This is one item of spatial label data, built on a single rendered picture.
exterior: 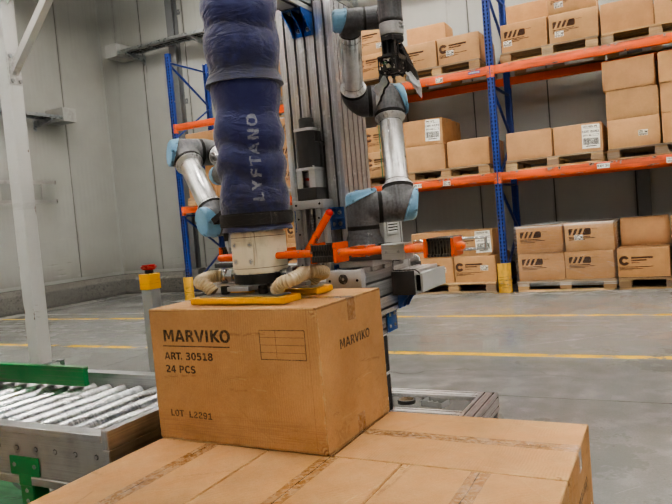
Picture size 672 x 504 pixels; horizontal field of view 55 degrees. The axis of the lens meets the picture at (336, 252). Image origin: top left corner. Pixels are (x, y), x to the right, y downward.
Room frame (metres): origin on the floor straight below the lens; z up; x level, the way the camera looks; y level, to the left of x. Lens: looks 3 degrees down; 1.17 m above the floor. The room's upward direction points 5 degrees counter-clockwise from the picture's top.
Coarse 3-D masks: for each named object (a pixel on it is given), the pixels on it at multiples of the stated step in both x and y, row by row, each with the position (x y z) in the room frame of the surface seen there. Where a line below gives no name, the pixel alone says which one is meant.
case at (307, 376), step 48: (192, 336) 1.90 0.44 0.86; (240, 336) 1.81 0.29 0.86; (288, 336) 1.73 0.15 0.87; (336, 336) 1.77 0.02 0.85; (192, 384) 1.90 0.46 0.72; (240, 384) 1.82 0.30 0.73; (288, 384) 1.74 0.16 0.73; (336, 384) 1.75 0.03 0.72; (384, 384) 2.02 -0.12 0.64; (192, 432) 1.91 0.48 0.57; (240, 432) 1.83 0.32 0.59; (288, 432) 1.75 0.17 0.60; (336, 432) 1.73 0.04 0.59
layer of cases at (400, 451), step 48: (384, 432) 1.84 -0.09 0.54; (432, 432) 1.81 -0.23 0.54; (480, 432) 1.77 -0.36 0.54; (528, 432) 1.74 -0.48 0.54; (576, 432) 1.71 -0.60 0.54; (96, 480) 1.66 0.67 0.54; (144, 480) 1.63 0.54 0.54; (192, 480) 1.60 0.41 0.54; (240, 480) 1.58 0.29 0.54; (288, 480) 1.55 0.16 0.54; (336, 480) 1.53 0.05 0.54; (384, 480) 1.50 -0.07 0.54; (432, 480) 1.48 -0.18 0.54; (480, 480) 1.46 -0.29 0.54; (528, 480) 1.43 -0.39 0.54; (576, 480) 1.52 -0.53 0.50
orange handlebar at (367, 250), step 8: (288, 248) 2.21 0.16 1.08; (344, 248) 1.83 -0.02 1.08; (352, 248) 1.82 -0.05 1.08; (360, 248) 1.80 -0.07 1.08; (368, 248) 1.79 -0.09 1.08; (376, 248) 1.78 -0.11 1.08; (408, 248) 1.73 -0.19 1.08; (416, 248) 1.72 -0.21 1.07; (456, 248) 1.67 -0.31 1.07; (464, 248) 1.68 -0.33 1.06; (224, 256) 2.04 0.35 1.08; (280, 256) 1.93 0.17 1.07; (288, 256) 1.92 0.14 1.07; (296, 256) 1.91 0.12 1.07; (304, 256) 1.89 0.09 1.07; (352, 256) 1.81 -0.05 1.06; (360, 256) 1.80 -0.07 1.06; (368, 256) 1.82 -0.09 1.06
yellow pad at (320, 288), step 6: (288, 288) 2.03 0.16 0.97; (294, 288) 2.01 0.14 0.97; (300, 288) 2.00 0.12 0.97; (306, 288) 1.99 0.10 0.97; (312, 288) 1.97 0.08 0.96; (318, 288) 1.97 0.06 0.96; (324, 288) 2.00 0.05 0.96; (330, 288) 2.03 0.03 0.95; (306, 294) 1.98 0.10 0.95; (312, 294) 1.98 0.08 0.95
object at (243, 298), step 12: (264, 288) 1.88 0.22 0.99; (192, 300) 1.96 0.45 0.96; (204, 300) 1.94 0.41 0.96; (216, 300) 1.91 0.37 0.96; (228, 300) 1.89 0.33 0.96; (240, 300) 1.87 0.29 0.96; (252, 300) 1.85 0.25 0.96; (264, 300) 1.83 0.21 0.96; (276, 300) 1.81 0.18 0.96; (288, 300) 1.82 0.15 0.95
